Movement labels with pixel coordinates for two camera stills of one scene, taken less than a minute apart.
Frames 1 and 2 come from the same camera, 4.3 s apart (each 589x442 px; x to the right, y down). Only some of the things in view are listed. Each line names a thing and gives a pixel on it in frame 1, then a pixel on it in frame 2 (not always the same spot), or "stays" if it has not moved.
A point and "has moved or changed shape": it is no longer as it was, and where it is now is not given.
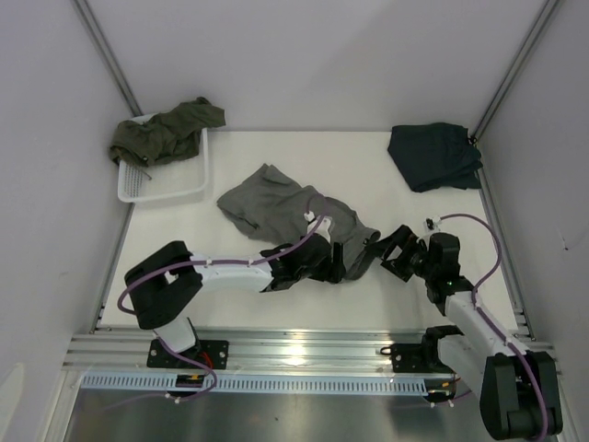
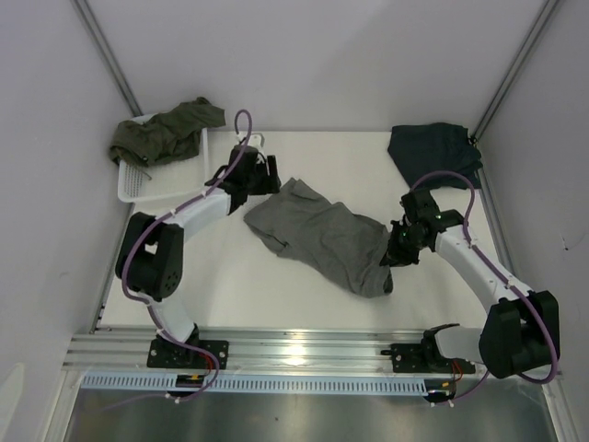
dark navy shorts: x=435 y=156 stays
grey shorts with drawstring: x=272 y=208 has moved or changed shape
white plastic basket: x=164 y=180 stays
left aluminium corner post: x=82 y=8 stays
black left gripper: x=332 y=271 → x=271 y=184
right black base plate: x=420 y=357 stays
